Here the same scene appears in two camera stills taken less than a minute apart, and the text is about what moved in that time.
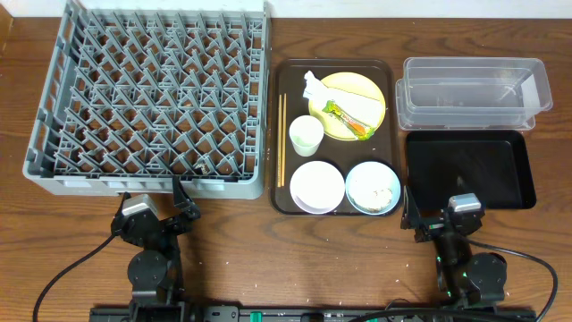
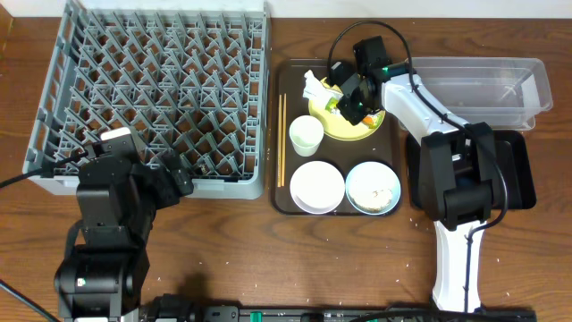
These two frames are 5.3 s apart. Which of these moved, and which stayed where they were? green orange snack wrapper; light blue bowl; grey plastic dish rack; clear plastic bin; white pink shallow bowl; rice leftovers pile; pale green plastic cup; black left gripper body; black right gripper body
Moved: black left gripper body; green orange snack wrapper; black right gripper body
Stayed: grey plastic dish rack; clear plastic bin; light blue bowl; rice leftovers pile; pale green plastic cup; white pink shallow bowl
